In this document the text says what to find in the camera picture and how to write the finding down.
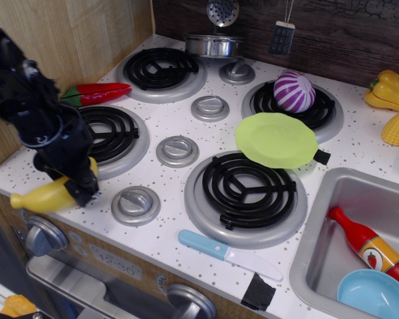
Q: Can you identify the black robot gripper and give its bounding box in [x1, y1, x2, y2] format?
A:
[19, 102, 102, 207]

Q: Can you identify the yellow toy banana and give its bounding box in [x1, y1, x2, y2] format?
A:
[9, 156, 99, 213]

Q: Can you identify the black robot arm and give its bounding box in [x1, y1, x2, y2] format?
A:
[0, 29, 99, 207]

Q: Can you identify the green plastic plate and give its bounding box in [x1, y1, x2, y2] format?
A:
[235, 112, 319, 169]

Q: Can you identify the black tape piece by plate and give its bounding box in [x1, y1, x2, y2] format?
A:
[313, 150, 331, 165]

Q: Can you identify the silver stove knob front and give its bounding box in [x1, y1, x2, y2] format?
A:
[111, 186, 161, 227]

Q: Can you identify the silver stove knob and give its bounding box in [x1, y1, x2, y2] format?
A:
[219, 58, 255, 85]
[111, 186, 161, 227]
[156, 136, 200, 168]
[191, 96, 229, 122]

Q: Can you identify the silver oven knob left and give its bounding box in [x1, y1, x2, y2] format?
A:
[25, 216, 69, 257]

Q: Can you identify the silver oven knob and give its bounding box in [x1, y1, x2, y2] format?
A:
[167, 284, 217, 319]
[25, 216, 69, 257]

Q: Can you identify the front left stove burner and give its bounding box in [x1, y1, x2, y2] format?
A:
[79, 105, 150, 180]

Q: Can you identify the stove burner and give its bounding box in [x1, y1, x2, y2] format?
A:
[241, 81, 344, 144]
[116, 48, 207, 104]
[79, 105, 150, 180]
[184, 152, 307, 249]

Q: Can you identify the oven clock display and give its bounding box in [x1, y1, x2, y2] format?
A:
[88, 244, 142, 280]

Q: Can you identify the red toy chili pepper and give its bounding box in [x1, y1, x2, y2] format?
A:
[61, 82, 132, 107]

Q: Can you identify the silver stove knob lower middle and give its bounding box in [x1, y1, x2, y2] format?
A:
[156, 136, 200, 168]

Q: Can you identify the yellow object bottom left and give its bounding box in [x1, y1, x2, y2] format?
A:
[0, 294, 37, 318]

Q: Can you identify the back left stove burner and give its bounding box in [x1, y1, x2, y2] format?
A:
[116, 48, 207, 104]

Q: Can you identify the front right stove burner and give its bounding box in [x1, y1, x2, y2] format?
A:
[184, 152, 307, 249]

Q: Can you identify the silver stove knob upper middle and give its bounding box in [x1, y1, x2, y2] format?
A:
[191, 96, 229, 122]

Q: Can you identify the silver oven knob right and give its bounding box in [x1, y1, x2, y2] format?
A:
[167, 284, 217, 319]

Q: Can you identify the silver metal pot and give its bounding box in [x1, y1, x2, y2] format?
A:
[184, 34, 245, 58]

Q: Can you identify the silver stove knob back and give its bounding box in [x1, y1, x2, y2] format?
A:
[219, 58, 255, 85]

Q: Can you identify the black tape piece front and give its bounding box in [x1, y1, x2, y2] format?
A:
[241, 273, 276, 311]

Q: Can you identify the hanging metal strainer ladle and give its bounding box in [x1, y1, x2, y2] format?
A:
[206, 0, 239, 27]

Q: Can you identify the purple striped toy onion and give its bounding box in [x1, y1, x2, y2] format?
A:
[273, 72, 316, 114]

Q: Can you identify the silver metal sink basin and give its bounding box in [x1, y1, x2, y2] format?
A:
[289, 168, 399, 318]

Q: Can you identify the back right stove burner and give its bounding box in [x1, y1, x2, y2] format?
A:
[241, 81, 344, 144]

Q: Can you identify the red toy sauce bottle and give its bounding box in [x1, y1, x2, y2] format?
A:
[329, 207, 399, 282]

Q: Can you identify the light blue plastic bowl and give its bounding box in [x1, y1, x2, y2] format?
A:
[336, 269, 399, 318]

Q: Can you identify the yellow toy corn piece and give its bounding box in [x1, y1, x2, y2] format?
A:
[381, 113, 399, 146]

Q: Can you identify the yellow toy bell pepper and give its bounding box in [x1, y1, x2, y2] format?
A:
[364, 70, 399, 112]

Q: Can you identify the silver oven door handle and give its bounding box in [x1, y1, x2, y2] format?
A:
[27, 255, 135, 318]

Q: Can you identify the blue handled toy knife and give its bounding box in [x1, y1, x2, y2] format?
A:
[178, 230, 283, 281]

